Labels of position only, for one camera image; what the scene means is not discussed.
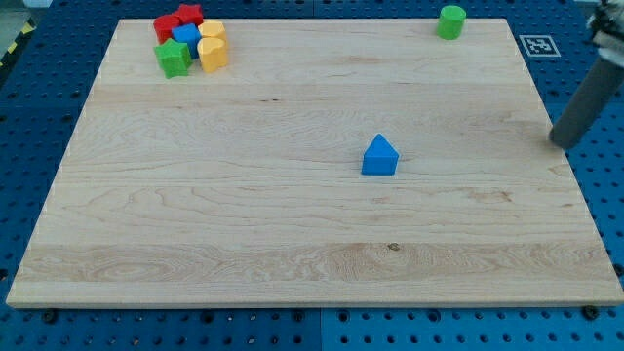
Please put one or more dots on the red star block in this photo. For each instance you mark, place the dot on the red star block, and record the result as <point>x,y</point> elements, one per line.
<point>190,14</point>

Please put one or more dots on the blue cube block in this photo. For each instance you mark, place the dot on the blue cube block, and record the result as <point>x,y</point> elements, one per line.
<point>190,35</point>

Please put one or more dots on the yellow heart block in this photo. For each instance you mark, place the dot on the yellow heart block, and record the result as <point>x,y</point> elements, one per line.
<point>212,53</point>

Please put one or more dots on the green star block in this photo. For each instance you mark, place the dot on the green star block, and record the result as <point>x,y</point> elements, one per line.
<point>173,57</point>

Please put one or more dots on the white fiducial marker tag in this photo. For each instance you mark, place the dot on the white fiducial marker tag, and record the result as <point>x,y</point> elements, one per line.
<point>539,46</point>

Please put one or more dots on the red round block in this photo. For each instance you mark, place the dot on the red round block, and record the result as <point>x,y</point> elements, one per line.
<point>164,25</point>

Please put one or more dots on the blue triangle block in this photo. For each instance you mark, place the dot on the blue triangle block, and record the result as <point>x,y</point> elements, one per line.
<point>380,158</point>

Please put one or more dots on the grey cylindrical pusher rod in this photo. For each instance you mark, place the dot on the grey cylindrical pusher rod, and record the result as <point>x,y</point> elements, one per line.
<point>595,91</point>

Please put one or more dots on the green cylinder block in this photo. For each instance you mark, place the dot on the green cylinder block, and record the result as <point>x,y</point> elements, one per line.
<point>450,22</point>

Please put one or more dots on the wooden board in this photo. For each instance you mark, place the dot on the wooden board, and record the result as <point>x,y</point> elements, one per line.
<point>243,188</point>

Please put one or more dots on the yellow block behind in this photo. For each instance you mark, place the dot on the yellow block behind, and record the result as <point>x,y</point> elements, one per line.
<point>212,28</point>

